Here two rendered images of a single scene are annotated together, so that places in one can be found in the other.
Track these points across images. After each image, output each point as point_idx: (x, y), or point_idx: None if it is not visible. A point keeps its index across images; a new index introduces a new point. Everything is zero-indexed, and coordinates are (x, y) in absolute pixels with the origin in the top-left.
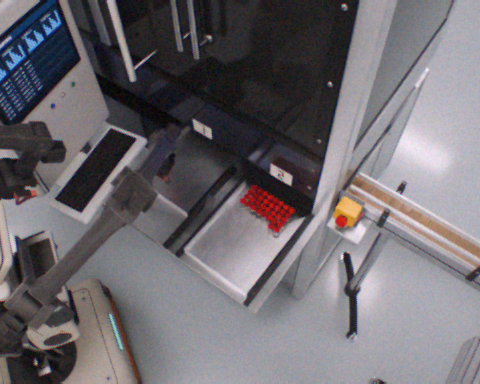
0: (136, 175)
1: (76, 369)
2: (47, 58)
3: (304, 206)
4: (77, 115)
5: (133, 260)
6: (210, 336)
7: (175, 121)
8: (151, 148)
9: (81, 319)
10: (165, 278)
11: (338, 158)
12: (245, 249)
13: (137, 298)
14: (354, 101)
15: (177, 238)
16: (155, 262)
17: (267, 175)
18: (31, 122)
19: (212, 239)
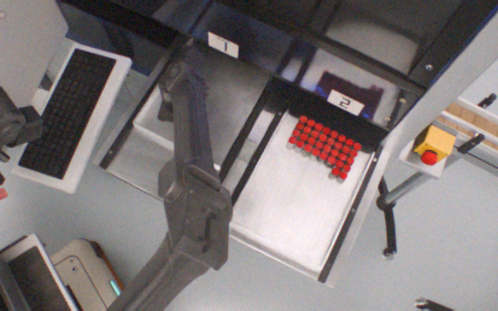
0: (194, 170)
1: None
2: None
3: (367, 135)
4: (27, 40)
5: (119, 199)
6: (231, 278)
7: (169, 30)
8: (180, 99)
9: (77, 295)
10: (163, 216)
11: (455, 89)
12: (304, 205)
13: (134, 246)
14: None
15: None
16: (147, 198)
17: (311, 97)
18: None
19: (259, 197)
